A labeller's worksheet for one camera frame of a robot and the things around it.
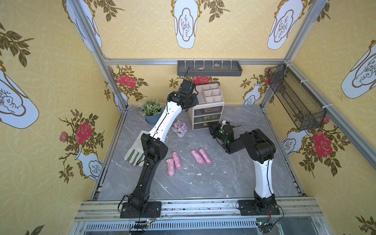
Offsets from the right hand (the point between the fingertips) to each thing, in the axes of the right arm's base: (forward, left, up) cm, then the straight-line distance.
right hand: (206, 123), depth 99 cm
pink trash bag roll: (-31, +21, -6) cm, 37 cm away
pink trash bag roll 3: (-23, +4, -5) cm, 24 cm away
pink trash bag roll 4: (-22, 0, -6) cm, 23 cm away
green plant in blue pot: (+4, +37, +9) cm, 38 cm away
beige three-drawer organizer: (+12, -2, +15) cm, 19 cm away
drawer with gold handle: (+1, +3, -4) cm, 5 cm away
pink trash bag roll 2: (-25, +18, -5) cm, 31 cm away
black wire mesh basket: (+1, -54, +17) cm, 57 cm away
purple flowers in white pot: (-6, +17, +2) cm, 18 cm away
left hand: (+5, +6, +16) cm, 17 cm away
